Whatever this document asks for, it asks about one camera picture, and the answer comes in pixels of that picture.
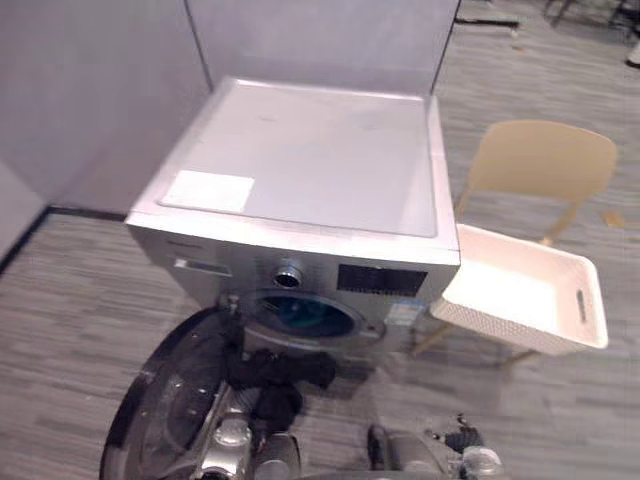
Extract white plastic laundry basket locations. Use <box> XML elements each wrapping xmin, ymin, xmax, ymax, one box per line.
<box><xmin>430</xmin><ymin>223</ymin><xmax>610</xmax><ymax>357</ymax></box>

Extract beige plastic chair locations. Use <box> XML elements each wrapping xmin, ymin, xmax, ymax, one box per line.
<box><xmin>410</xmin><ymin>119</ymin><xmax>619</xmax><ymax>370</ymax></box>

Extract white sticker on washer lid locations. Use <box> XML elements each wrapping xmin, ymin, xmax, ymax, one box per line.
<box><xmin>167</xmin><ymin>169</ymin><xmax>256</xmax><ymax>213</ymax></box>

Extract dark furniture legs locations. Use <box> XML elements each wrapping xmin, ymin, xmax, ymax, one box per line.
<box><xmin>543</xmin><ymin>0</ymin><xmax>640</xmax><ymax>27</ymax></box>

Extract blue white energy label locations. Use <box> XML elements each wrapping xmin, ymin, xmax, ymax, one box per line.
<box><xmin>391</xmin><ymin>300</ymin><xmax>424</xmax><ymax>329</ymax></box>

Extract black washer display panel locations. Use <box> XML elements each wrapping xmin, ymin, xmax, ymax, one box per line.
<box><xmin>337</xmin><ymin>263</ymin><xmax>430</xmax><ymax>295</ymax></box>

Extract washer detergent drawer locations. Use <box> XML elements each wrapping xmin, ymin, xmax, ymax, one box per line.
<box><xmin>172</xmin><ymin>255</ymin><xmax>235</xmax><ymax>278</ymax></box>

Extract black clothes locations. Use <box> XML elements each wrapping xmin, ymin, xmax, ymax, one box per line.
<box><xmin>223</xmin><ymin>349</ymin><xmax>338</xmax><ymax>392</ymax></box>

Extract silver front-load washing machine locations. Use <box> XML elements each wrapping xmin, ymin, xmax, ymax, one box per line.
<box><xmin>124</xmin><ymin>74</ymin><xmax>462</xmax><ymax>362</ymax></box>

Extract round dark washing machine door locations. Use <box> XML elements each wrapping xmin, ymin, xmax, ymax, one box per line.
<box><xmin>99</xmin><ymin>304</ymin><xmax>254</xmax><ymax>480</ymax></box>

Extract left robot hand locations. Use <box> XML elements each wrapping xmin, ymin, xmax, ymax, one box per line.
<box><xmin>252</xmin><ymin>383</ymin><xmax>304</xmax><ymax>435</ymax></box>

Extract grey partition panel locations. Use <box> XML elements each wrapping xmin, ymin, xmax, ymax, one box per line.
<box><xmin>0</xmin><ymin>0</ymin><xmax>214</xmax><ymax>217</ymax></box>
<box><xmin>183</xmin><ymin>0</ymin><xmax>462</xmax><ymax>99</ymax></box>

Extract black furniture base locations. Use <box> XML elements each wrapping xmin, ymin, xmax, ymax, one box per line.
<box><xmin>453</xmin><ymin>13</ymin><xmax>522</xmax><ymax>30</ymax></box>

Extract chrome washer control knob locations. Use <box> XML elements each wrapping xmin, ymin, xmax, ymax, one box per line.
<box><xmin>272</xmin><ymin>260</ymin><xmax>304</xmax><ymax>290</ymax></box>

